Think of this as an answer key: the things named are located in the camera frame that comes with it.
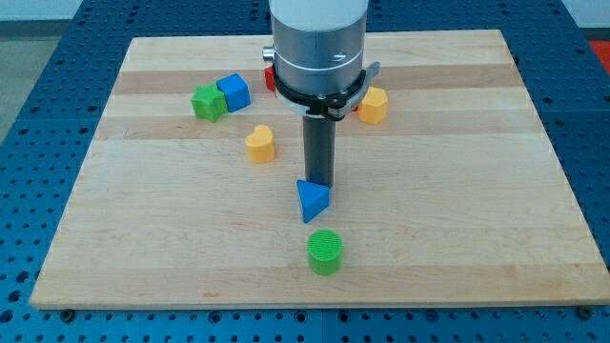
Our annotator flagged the wooden board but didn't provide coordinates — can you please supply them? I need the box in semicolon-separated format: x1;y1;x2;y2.
30;30;609;310

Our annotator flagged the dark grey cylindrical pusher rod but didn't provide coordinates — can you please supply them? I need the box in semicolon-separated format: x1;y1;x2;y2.
303;117;336;188

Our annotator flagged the yellow heart block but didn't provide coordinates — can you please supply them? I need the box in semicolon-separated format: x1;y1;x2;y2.
245;125;275;164

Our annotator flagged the yellow hexagon block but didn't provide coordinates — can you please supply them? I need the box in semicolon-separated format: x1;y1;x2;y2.
357;87;389;125

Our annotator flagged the red block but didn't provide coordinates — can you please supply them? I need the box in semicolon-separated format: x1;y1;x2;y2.
264;66;275;92

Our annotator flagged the blue cube block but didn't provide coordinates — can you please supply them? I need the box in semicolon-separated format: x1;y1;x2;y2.
216;73;251;112

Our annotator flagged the blue triangle block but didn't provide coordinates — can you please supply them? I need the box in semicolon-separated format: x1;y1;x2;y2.
296;180;331;223

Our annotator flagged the green star block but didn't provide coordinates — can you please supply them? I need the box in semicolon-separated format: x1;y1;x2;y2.
191;83;228;123

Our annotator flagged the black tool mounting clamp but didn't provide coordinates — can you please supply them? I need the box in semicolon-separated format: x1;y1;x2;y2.
274;61;380;122

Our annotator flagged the green cylinder block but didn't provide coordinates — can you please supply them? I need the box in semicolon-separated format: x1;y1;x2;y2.
307;230;343;276

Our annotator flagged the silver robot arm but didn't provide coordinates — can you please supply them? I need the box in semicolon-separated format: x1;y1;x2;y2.
262;0;380;188

